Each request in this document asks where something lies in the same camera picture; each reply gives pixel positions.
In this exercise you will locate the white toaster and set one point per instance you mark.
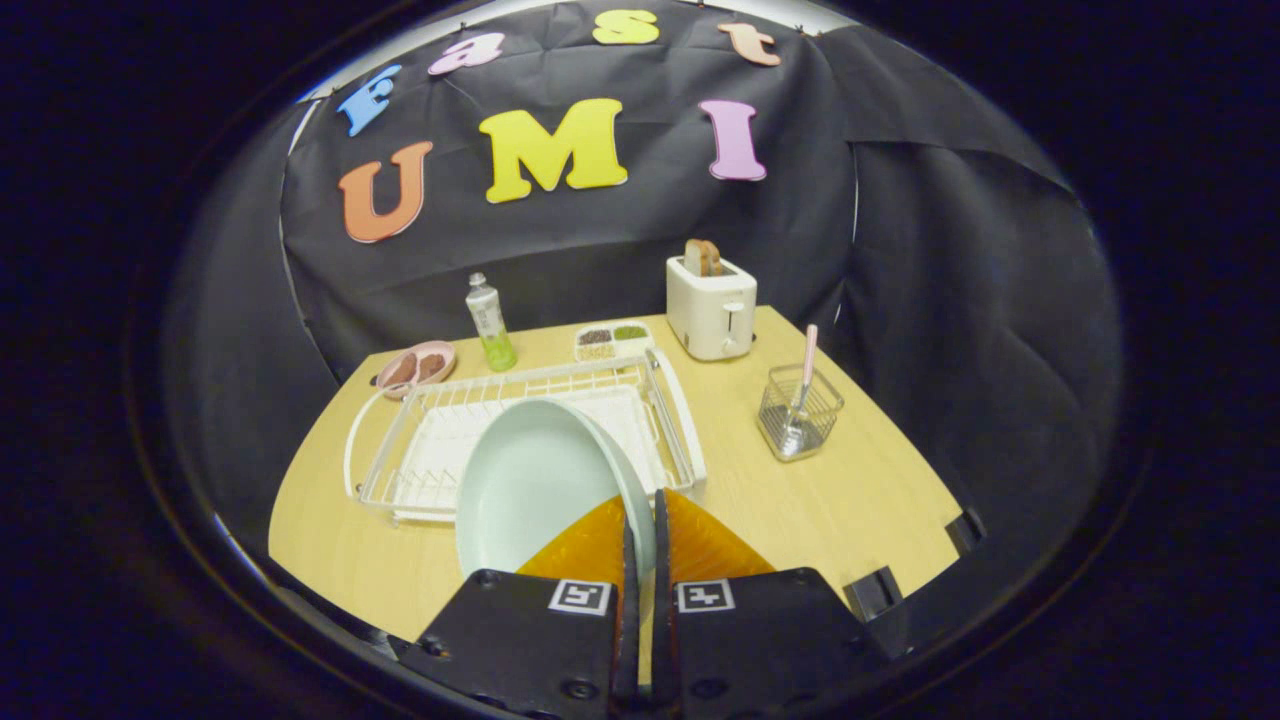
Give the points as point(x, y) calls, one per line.
point(705, 310)

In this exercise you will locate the pink dish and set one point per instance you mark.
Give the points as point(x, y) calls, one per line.
point(445, 350)

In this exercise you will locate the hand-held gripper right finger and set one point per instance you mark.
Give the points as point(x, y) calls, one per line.
point(760, 640)

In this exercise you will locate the black table clamp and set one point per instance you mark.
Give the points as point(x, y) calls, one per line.
point(872, 592)
point(965, 530)

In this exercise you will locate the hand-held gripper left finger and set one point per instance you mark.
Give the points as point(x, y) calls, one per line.
point(520, 640)

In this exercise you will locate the clear bottle with green liquid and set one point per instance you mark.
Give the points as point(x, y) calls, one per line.
point(492, 325)

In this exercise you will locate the white divided condiment tray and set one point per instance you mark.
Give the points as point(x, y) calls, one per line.
point(600, 351)

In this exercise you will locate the black backdrop cloth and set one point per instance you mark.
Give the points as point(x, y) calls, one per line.
point(950, 300)

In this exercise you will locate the toast slices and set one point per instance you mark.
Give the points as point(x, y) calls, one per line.
point(703, 257)

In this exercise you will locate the pale green plate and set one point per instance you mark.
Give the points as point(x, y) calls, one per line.
point(530, 480)

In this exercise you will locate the brown meat piece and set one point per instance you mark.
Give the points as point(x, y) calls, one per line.
point(432, 366)
point(400, 371)

